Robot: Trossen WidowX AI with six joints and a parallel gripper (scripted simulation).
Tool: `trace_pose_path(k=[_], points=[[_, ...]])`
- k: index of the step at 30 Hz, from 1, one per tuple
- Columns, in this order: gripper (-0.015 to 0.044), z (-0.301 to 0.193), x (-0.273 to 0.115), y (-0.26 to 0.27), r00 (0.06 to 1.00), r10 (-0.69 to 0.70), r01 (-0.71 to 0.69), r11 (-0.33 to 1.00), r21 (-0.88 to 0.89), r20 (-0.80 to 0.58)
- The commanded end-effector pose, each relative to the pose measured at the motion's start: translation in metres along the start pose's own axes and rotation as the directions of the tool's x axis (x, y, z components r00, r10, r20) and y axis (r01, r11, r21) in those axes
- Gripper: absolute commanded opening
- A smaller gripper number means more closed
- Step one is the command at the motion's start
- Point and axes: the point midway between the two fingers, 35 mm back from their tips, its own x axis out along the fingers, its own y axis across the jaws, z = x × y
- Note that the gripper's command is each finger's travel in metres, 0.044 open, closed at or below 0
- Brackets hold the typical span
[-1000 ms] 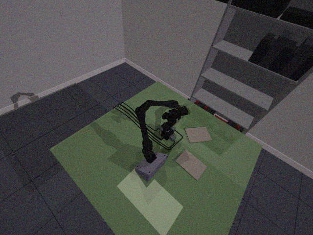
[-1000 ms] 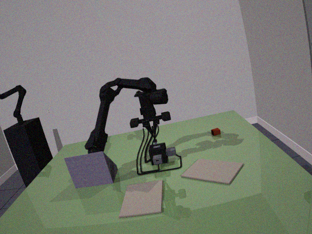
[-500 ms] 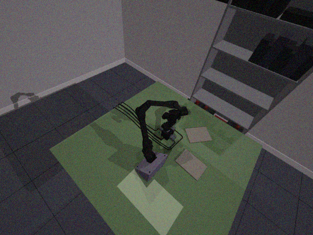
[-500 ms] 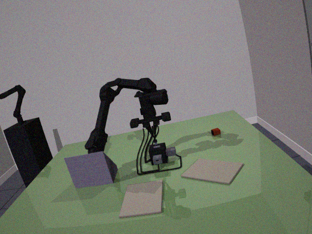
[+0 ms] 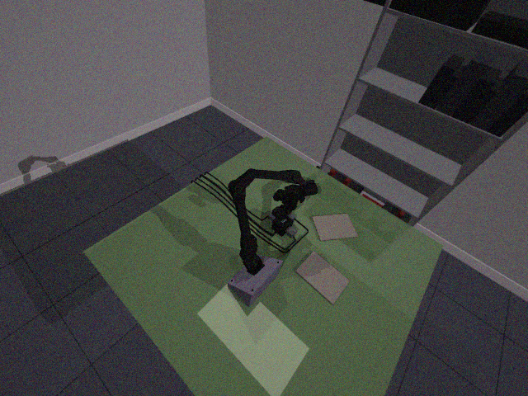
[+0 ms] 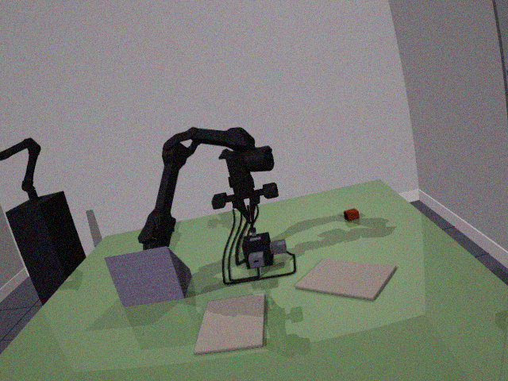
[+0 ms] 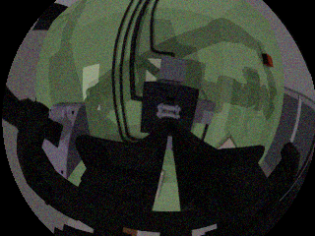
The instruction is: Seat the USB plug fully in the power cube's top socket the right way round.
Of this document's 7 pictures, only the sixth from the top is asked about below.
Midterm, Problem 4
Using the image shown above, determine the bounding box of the flat beige square board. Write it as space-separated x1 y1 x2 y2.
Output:
294 259 396 300

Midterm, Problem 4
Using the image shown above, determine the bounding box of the small reddish-brown block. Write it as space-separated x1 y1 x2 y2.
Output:
344 208 360 221

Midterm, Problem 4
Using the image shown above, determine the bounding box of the beige flat square panel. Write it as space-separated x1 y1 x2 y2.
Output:
194 293 266 355

